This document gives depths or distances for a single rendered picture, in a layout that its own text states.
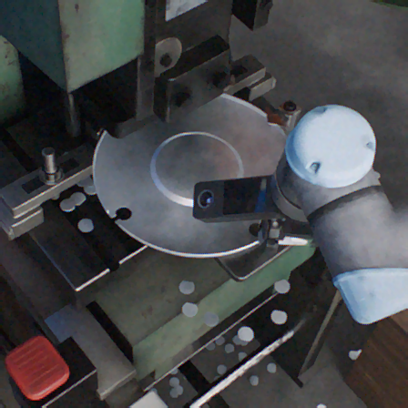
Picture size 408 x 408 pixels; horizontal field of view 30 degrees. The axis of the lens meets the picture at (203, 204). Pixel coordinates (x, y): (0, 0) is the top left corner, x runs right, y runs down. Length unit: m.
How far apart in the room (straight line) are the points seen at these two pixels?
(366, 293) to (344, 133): 0.14
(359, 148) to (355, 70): 1.72
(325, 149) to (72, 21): 0.26
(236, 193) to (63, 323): 0.37
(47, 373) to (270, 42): 1.65
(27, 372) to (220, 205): 0.31
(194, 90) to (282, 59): 1.42
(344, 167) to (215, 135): 0.47
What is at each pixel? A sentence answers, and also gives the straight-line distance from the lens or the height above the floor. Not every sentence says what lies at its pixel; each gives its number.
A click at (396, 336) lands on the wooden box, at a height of 0.32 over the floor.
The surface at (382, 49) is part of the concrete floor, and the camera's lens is 2.49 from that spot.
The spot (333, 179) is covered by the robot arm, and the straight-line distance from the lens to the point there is 0.68.
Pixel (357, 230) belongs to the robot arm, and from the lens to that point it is 0.69.
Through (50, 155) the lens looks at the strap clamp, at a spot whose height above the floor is 0.81.
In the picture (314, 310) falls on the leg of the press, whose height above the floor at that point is 0.32.
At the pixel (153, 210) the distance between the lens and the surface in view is 1.04.
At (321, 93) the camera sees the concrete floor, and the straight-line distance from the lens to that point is 2.31.
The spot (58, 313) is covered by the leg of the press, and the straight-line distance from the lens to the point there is 1.12.
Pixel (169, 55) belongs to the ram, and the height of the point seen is 1.00.
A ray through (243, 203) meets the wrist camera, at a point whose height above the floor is 0.94.
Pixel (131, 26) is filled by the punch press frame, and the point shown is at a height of 1.11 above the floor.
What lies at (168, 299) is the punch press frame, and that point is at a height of 0.64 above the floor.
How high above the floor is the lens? 1.64
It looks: 55 degrees down
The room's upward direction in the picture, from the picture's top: 8 degrees clockwise
